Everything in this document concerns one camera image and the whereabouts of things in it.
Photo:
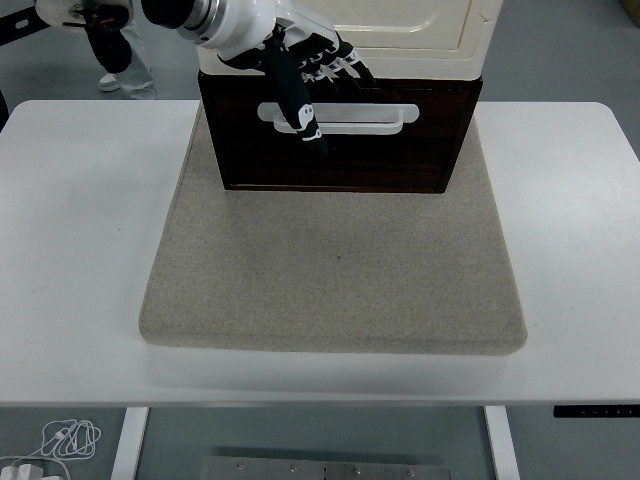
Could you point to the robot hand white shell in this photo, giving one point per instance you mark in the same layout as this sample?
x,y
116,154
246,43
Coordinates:
x,y
250,25

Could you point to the dark wood drawer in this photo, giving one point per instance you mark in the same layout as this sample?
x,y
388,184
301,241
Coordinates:
x,y
435,115

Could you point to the cream cabinet door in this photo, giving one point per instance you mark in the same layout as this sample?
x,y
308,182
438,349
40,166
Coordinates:
x,y
400,20

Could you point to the cream plastic cabinet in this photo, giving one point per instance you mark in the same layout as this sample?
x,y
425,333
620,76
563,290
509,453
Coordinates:
x,y
425,62

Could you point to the person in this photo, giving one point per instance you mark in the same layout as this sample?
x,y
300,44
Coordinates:
x,y
139,75

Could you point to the grey fabric mat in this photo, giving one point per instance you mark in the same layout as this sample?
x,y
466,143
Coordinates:
x,y
340,275

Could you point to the tan cardboard box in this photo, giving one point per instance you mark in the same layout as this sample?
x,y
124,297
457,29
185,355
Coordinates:
x,y
632,10

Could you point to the white table leg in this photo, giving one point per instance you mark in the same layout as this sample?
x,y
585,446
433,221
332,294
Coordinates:
x,y
501,445
129,445

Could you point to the grey metal plate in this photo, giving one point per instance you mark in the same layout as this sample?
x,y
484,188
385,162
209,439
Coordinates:
x,y
325,470

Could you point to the white power adapter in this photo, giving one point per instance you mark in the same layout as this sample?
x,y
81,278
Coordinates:
x,y
25,472

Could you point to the black table control panel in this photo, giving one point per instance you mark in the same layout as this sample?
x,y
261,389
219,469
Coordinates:
x,y
595,412

